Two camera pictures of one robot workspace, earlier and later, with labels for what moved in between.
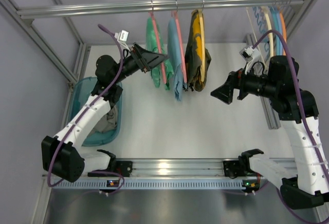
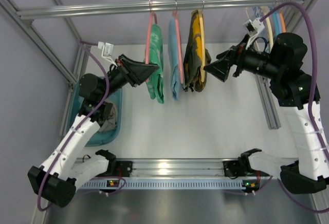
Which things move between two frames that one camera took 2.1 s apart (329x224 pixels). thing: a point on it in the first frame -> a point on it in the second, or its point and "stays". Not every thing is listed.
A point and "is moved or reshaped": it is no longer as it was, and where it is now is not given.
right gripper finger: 224,93 -> 220,68
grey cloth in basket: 109,122 stays
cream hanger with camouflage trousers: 203,41 stays
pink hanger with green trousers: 151,13 -> 151,15
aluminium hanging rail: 278,0 stays
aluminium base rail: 166,168 stays
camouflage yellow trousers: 193,58 stays
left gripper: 140,59 -> 127,70
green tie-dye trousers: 152,44 is moved or reshaped
